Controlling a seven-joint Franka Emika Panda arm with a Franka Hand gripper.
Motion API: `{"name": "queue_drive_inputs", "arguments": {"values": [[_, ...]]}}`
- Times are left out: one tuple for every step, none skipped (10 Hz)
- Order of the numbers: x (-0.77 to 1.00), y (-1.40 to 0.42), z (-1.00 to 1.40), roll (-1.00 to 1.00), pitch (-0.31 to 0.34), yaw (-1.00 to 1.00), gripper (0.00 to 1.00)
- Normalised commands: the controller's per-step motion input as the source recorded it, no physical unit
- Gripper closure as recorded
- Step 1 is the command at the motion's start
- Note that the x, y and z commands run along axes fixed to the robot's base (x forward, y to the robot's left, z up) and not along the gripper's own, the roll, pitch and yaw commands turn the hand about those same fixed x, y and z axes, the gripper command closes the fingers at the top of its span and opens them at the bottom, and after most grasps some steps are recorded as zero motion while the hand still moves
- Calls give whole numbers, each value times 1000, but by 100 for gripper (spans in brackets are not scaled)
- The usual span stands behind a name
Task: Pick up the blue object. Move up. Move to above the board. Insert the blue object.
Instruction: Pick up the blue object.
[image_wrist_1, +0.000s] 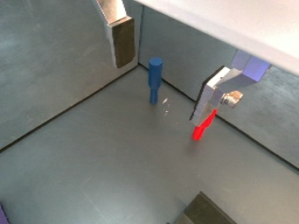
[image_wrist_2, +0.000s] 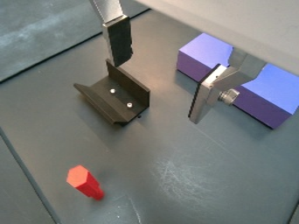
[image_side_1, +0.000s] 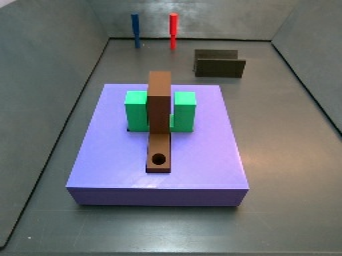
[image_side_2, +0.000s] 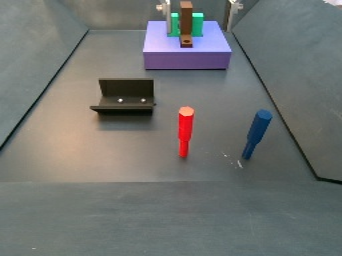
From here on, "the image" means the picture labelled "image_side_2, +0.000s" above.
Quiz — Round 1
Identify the purple base block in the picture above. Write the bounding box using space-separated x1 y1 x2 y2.
143 21 232 70

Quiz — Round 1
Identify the red peg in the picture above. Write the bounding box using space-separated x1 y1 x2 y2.
177 106 195 157

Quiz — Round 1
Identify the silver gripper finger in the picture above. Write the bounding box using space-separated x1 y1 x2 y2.
227 0 243 31
156 0 171 32

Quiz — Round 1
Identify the green block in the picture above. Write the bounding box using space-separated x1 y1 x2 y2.
168 12 204 37

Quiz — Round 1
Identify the brown L-shaped board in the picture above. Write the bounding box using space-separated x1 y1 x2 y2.
179 1 192 48

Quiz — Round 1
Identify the black angle bracket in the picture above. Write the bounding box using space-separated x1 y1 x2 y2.
89 78 155 115

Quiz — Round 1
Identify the blue peg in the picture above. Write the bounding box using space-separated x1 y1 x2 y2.
242 109 272 159

